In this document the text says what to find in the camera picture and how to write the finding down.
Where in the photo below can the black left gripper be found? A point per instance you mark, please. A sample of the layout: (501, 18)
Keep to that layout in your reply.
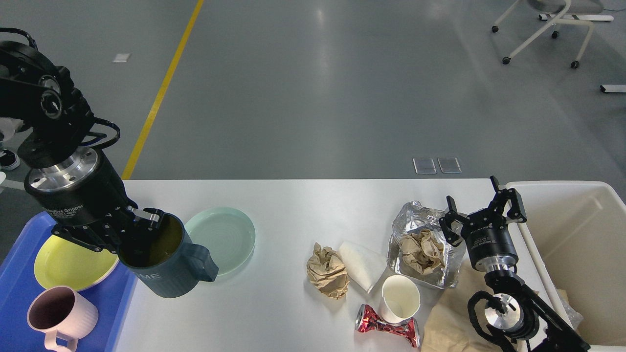
(88, 201)

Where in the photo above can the beige plastic bin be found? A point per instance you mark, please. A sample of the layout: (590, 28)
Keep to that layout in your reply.
(576, 233)

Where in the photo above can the white crushed paper cup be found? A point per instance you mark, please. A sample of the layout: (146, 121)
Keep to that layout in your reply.
(363, 265)

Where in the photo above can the white chair base leg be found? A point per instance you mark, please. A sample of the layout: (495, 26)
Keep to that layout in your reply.
(9, 184)

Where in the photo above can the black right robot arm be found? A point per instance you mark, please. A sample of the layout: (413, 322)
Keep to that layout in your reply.
(512, 312)

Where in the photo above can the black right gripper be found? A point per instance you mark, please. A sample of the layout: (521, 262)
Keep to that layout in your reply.
(486, 232)

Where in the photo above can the brown paper in foil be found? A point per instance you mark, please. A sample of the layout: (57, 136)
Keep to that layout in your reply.
(422, 252)

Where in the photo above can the yellow plate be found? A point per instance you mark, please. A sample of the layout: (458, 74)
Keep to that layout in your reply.
(62, 263)

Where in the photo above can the mint green plate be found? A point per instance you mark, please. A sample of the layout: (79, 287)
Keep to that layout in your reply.
(228, 233)

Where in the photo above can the brown paper bag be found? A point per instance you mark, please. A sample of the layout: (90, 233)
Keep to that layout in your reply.
(448, 328)

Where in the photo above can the white table leg bar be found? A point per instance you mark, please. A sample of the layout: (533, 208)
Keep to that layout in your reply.
(610, 88)

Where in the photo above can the pink ribbed mug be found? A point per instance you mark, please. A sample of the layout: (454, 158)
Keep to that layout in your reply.
(64, 316)

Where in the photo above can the crumpled brown paper ball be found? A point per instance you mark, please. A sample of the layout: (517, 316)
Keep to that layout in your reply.
(327, 272)

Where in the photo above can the person leg with sneaker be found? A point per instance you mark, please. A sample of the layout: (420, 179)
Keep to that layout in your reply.
(9, 160)

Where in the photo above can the blue plastic tray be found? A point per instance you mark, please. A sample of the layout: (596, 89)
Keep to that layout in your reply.
(18, 288)

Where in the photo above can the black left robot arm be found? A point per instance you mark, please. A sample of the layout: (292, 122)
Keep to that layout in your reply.
(42, 97)

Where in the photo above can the white rolling chair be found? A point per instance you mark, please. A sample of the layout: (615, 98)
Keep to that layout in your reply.
(562, 12)

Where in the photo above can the clear plastic wrap in bin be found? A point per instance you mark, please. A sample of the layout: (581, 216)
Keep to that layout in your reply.
(575, 317)

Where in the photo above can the silver foil container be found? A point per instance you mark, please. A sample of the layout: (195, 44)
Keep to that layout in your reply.
(412, 218)

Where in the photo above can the dark teal mug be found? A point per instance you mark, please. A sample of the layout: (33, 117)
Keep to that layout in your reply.
(167, 261)

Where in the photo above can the crushed red can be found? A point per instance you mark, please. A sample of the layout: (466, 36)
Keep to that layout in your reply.
(367, 319)

